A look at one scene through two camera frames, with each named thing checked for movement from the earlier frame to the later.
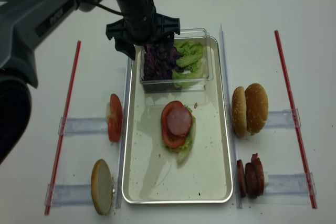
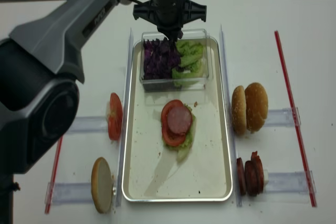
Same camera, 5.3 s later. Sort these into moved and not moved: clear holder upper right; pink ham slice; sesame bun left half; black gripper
Moved: black gripper
Not moved: sesame bun left half; clear holder upper right; pink ham slice
